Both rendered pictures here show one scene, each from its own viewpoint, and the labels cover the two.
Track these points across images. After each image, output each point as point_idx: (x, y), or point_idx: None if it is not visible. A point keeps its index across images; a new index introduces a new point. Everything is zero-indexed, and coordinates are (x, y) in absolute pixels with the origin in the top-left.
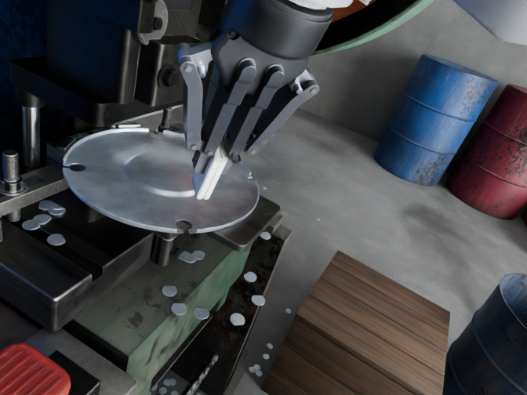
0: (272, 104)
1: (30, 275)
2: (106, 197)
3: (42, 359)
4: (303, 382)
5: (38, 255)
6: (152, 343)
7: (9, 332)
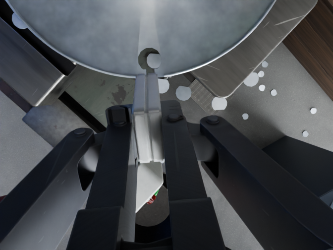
0: (256, 202)
1: (8, 75)
2: (47, 2)
3: None
4: (307, 43)
5: (8, 44)
6: None
7: None
